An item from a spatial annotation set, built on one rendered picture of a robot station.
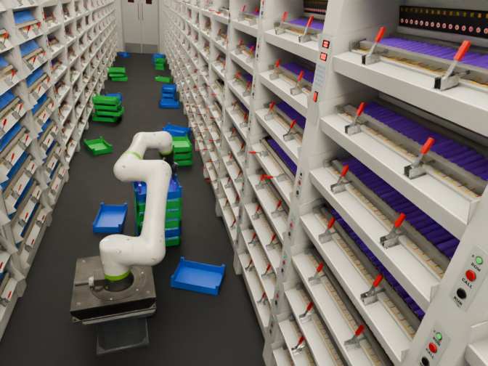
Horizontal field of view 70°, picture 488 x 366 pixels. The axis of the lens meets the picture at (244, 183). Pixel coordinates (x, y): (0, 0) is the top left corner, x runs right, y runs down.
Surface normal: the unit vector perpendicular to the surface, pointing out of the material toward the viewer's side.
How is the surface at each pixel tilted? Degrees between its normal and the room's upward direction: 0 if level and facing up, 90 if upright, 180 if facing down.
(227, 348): 0
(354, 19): 90
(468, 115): 108
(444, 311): 90
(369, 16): 90
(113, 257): 87
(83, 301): 2
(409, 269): 18
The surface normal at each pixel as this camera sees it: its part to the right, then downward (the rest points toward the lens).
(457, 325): -0.96, 0.04
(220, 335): 0.10, -0.88
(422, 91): -0.95, 0.30
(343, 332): -0.21, -0.83
